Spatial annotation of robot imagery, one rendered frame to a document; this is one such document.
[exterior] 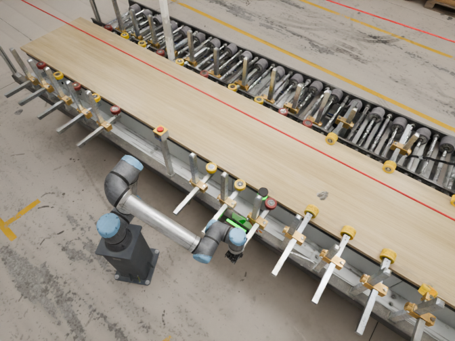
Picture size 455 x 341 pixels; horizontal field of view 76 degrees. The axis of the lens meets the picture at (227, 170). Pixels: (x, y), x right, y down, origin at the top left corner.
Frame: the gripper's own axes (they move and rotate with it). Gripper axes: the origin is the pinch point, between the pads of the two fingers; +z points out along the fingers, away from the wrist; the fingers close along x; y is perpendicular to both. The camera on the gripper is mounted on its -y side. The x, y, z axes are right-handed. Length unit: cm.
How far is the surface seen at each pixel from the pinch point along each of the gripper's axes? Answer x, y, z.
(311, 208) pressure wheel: 23, -49, -17
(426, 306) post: 94, -27, -28
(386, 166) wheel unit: 52, -113, -18
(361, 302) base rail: 77, -27, 11
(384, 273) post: 70, -26, -35
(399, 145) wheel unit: 52, -136, -20
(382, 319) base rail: 91, -26, 12
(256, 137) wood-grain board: -40, -85, -10
